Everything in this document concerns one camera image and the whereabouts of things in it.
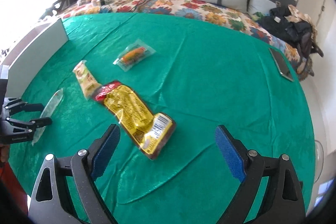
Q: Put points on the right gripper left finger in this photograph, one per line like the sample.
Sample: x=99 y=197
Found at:
x=51 y=201

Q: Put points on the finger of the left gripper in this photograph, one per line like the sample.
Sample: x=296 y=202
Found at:
x=18 y=106
x=31 y=125

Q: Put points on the clear long snack stick pack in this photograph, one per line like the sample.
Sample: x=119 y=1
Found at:
x=47 y=113

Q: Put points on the rice cracker snack pack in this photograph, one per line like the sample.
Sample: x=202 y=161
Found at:
x=85 y=79

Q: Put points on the yellow red barcode snack pack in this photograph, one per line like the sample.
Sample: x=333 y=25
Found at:
x=149 y=131

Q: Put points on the clear pack with orange snack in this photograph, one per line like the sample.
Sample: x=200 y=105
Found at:
x=133 y=54

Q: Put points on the left hand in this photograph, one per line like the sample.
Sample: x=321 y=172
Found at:
x=4 y=152

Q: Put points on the white cardboard box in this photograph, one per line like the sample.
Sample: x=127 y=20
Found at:
x=31 y=53

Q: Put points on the black smartphone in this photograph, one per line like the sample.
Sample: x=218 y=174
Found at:
x=281 y=64

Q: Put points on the green tablecloth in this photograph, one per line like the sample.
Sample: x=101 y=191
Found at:
x=202 y=75

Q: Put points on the floral sofa cover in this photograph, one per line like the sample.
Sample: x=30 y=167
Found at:
x=191 y=9

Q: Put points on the black bag pile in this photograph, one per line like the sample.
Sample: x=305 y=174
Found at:
x=293 y=27

